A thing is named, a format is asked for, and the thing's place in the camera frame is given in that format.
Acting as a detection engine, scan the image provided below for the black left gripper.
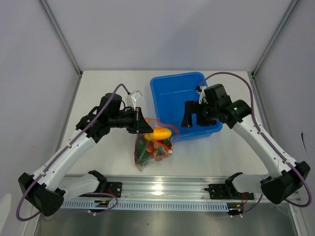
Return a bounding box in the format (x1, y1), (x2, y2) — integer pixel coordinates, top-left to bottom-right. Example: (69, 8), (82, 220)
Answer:
(109, 107), (153, 134)

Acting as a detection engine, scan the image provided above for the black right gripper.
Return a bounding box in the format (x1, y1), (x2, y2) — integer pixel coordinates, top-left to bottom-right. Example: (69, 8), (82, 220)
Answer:
(181, 100), (219, 128)

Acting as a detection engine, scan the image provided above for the orange mango slice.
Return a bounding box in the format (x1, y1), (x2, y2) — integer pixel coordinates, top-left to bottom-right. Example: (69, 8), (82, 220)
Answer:
(144, 127), (172, 141)

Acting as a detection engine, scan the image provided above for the clear zip top bag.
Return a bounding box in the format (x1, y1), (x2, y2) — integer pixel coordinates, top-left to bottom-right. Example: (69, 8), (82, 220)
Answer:
(134, 118), (180, 171)

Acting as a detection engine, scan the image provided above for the red lychee bunch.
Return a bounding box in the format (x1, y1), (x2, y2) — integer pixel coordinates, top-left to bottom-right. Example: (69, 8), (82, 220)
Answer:
(146, 141), (169, 162)

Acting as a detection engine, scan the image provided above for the green cucumber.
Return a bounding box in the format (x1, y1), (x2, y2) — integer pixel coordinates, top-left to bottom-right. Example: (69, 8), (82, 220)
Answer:
(137, 140), (149, 166)

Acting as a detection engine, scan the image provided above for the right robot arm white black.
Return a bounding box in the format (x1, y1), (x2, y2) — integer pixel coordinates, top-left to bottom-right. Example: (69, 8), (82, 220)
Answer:
(181, 84), (310, 204)

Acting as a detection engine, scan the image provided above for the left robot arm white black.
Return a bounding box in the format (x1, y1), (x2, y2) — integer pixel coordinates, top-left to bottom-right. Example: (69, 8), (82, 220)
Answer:
(18, 91), (153, 216)

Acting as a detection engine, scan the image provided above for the blue plastic bin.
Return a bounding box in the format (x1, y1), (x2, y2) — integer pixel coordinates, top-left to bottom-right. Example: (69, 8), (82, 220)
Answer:
(150, 72), (223, 141)

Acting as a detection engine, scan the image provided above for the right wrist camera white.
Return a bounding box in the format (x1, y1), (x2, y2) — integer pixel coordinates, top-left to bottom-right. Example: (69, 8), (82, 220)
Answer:
(195, 86), (208, 104)

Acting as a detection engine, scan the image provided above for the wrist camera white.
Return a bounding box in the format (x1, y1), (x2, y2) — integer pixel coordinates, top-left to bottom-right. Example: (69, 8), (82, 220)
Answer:
(126, 91), (142, 109)
(195, 86), (208, 104)

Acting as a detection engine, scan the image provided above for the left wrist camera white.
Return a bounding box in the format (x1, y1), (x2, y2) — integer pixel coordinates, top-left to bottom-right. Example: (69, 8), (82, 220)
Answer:
(126, 91), (142, 109)

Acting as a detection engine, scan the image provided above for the aluminium mounting rail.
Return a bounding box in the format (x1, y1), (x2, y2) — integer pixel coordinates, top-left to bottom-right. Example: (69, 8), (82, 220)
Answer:
(59, 175), (302, 204)

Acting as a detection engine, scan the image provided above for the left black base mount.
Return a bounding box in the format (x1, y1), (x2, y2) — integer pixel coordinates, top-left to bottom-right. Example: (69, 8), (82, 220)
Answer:
(89, 170), (123, 198)

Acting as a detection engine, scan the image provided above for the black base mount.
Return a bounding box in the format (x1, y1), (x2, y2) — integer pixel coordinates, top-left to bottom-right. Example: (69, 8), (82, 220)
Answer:
(204, 172), (254, 200)
(89, 170), (123, 198)

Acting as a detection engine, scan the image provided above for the white slotted cable duct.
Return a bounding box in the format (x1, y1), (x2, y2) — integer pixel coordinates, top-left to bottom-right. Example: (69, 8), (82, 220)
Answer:
(61, 200), (229, 212)

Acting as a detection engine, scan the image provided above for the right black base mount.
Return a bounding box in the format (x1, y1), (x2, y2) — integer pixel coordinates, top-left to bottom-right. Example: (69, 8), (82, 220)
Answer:
(204, 172), (254, 200)

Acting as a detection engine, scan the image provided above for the right aluminium frame post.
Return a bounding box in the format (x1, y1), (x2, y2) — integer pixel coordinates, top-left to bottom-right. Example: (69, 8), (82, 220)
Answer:
(251, 0), (302, 79)

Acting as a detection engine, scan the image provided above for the aluminium frame post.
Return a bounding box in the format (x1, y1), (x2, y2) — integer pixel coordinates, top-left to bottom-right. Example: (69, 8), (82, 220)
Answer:
(37, 0), (83, 78)
(251, 0), (302, 79)

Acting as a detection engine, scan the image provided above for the left aluminium frame post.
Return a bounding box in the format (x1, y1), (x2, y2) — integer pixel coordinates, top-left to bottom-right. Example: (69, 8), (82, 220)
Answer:
(37, 0), (83, 78)

